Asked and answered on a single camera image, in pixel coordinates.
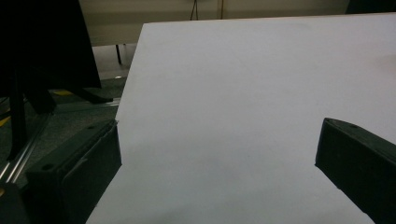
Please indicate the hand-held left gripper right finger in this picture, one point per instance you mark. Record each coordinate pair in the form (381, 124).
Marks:
(358, 158)

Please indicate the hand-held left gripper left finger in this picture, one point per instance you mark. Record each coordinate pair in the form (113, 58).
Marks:
(77, 174)

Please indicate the black metal stand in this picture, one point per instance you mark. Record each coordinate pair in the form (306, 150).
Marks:
(17, 118)

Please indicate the thin black table leg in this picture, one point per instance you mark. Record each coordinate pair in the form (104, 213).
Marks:
(118, 54)

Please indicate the black curtain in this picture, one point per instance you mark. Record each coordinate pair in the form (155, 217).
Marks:
(46, 43)

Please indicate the aluminium floor rail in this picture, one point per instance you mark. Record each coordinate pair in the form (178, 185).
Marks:
(25, 149)

